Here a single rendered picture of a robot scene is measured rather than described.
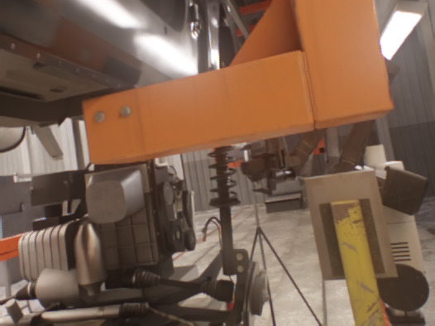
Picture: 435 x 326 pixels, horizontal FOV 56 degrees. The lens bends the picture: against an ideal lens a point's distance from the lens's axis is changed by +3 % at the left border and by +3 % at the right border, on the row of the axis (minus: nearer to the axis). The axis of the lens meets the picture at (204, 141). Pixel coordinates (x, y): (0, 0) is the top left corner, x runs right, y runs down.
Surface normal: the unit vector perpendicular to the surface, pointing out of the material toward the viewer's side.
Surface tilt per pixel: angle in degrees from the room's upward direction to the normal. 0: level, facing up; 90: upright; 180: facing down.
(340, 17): 90
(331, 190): 90
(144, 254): 90
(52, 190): 90
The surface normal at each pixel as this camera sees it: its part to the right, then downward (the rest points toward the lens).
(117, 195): -0.28, -0.04
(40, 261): -0.50, 0.00
